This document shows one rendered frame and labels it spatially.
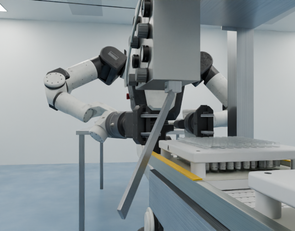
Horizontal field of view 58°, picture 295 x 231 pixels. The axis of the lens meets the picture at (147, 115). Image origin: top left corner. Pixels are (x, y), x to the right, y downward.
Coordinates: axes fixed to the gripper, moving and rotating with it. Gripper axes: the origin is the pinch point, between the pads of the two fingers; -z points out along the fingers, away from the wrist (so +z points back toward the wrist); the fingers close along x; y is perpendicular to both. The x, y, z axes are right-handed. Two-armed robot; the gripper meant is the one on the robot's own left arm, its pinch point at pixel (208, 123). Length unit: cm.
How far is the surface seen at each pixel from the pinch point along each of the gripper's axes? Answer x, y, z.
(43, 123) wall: 9, 197, 467
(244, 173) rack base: 8.8, 3.2, -34.0
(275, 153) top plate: 4.8, -2.1, -35.6
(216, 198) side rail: 8, 14, -51
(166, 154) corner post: 7.4, 15.9, -16.3
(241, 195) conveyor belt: 11.4, 6.3, -39.4
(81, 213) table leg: 73, 63, 130
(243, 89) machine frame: -10.8, -9.9, -3.7
